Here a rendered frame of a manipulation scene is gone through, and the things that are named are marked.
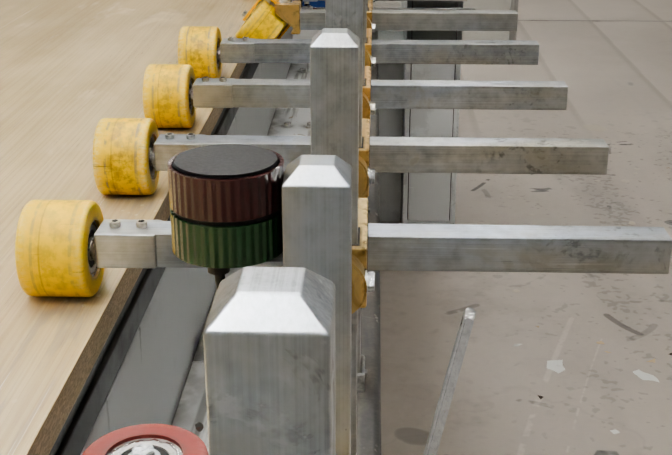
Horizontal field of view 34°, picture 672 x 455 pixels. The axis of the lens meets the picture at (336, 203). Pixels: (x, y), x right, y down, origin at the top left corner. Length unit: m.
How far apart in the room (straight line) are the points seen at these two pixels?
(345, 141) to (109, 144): 0.38
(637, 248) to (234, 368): 0.63
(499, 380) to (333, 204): 2.11
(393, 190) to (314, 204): 2.84
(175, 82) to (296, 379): 1.06
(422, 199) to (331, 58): 2.50
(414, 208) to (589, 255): 2.41
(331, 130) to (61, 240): 0.24
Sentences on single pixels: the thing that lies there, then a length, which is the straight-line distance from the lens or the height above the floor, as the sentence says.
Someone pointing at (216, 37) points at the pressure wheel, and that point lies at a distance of 1.60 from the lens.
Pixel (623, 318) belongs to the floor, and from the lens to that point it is 3.00.
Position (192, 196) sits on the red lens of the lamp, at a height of 1.10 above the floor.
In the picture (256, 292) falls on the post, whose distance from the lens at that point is 0.30.
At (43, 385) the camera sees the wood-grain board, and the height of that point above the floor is 0.90.
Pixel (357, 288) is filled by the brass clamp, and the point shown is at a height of 0.95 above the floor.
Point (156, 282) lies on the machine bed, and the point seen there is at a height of 0.81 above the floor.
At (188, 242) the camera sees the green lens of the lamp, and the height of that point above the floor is 1.08.
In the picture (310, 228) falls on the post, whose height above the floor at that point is 1.08.
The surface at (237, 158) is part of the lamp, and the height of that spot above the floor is 1.11.
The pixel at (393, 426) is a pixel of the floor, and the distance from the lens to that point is 2.44.
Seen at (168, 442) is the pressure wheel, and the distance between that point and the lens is 0.71.
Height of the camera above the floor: 1.28
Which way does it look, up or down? 20 degrees down
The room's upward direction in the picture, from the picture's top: straight up
